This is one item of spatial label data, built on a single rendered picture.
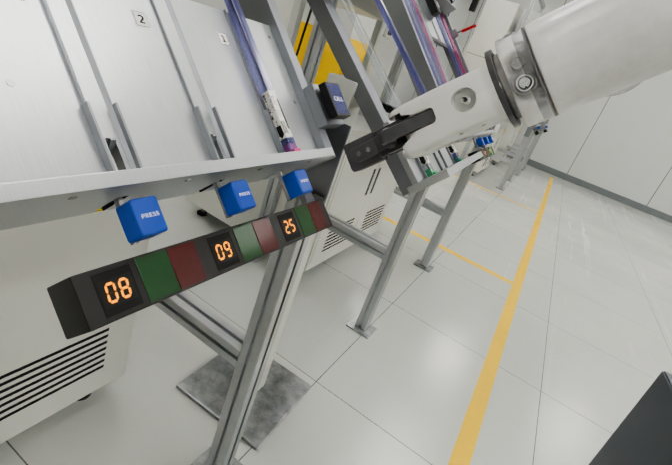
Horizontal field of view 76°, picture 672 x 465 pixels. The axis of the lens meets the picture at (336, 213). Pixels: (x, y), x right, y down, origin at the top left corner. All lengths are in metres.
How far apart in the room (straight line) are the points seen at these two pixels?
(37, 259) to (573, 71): 0.73
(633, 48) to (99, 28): 0.42
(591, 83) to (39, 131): 0.41
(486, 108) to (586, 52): 0.08
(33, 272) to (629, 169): 7.78
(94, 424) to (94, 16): 0.86
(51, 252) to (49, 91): 0.45
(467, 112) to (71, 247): 0.64
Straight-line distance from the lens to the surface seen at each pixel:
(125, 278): 0.36
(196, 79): 0.48
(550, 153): 7.95
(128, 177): 0.35
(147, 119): 0.41
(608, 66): 0.40
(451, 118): 0.40
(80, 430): 1.11
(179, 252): 0.39
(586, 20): 0.40
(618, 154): 7.97
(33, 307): 0.84
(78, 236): 0.80
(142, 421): 1.12
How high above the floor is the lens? 0.87
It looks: 21 degrees down
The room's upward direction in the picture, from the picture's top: 20 degrees clockwise
